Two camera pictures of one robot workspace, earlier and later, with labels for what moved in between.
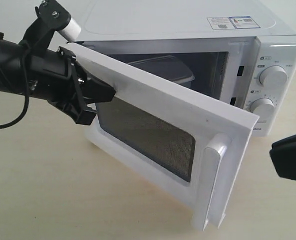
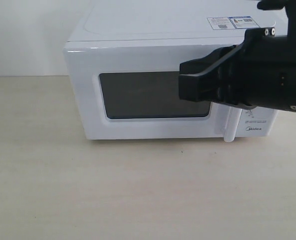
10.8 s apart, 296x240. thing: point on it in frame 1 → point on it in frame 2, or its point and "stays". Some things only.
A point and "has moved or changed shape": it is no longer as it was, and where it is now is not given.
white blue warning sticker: [221, 23] stays
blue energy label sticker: [243, 22] stays
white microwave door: [187, 149] has moved or changed shape
